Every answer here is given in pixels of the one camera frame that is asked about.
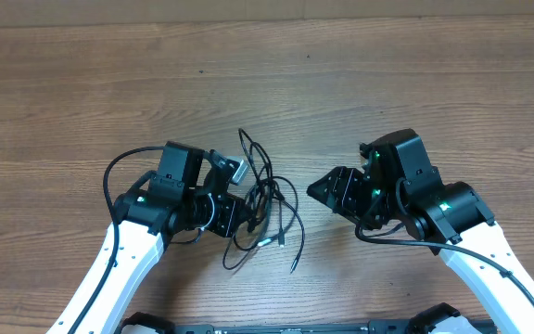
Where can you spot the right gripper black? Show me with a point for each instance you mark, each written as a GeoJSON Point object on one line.
{"type": "Point", "coordinates": [342, 195]}

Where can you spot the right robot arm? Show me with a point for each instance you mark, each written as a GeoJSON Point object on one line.
{"type": "Point", "coordinates": [398, 198]}

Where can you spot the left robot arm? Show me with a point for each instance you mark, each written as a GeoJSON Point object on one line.
{"type": "Point", "coordinates": [187, 192]}

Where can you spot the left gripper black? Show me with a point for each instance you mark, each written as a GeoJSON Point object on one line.
{"type": "Point", "coordinates": [228, 218]}

